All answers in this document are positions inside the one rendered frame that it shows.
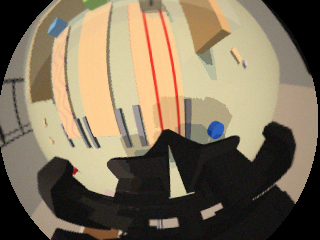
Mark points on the small red cylinder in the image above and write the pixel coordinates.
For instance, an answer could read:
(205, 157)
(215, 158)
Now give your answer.
(75, 170)

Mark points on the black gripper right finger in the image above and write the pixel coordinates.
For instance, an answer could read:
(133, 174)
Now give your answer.
(190, 156)

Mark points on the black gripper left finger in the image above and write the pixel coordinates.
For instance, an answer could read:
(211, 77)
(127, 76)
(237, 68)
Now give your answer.
(155, 163)

